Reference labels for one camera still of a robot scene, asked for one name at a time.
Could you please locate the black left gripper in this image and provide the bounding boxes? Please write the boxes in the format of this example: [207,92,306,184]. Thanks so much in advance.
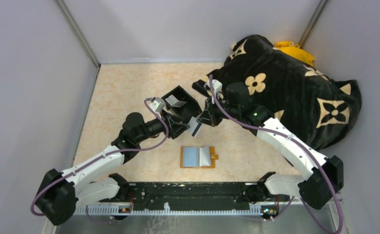
[135,109,190,143]

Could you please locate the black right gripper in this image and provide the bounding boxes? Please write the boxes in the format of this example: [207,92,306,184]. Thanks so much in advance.
[197,94,241,127]

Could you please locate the white card with black stripe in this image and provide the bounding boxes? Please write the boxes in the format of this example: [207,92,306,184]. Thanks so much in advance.
[186,117,202,137]

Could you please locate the black plastic card box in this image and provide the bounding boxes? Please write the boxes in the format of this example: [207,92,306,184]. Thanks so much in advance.
[161,85,202,123]

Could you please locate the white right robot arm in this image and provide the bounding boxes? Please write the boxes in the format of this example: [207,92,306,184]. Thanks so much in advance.
[193,80,344,210]

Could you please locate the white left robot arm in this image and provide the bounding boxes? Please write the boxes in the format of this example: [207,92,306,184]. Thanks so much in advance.
[30,111,191,226]

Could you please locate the stack of white cards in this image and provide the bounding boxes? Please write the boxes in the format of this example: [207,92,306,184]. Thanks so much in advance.
[165,95,187,108]

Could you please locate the yellow cloth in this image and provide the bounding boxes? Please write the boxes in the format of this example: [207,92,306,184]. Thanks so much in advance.
[274,41,315,66]

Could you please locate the black flower-pattern blanket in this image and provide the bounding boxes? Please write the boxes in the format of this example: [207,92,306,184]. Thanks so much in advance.
[207,35,362,150]

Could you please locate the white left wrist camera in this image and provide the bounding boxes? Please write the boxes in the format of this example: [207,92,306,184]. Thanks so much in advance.
[150,97,166,114]

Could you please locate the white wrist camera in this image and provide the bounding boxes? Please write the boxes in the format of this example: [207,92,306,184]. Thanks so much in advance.
[203,79,223,96]
[150,97,166,114]

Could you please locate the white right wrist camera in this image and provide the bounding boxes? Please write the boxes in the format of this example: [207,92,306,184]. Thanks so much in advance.
[203,79,223,96]

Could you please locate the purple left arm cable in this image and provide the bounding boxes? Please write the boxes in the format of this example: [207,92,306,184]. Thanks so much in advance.
[30,97,171,225]

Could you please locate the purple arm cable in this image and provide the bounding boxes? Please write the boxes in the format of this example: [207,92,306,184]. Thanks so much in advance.
[30,97,171,225]
[208,74,344,234]

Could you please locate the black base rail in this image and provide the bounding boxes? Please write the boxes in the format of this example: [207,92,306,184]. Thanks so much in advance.
[60,180,344,223]

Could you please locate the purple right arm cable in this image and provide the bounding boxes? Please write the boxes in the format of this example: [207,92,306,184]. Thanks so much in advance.
[208,74,344,234]

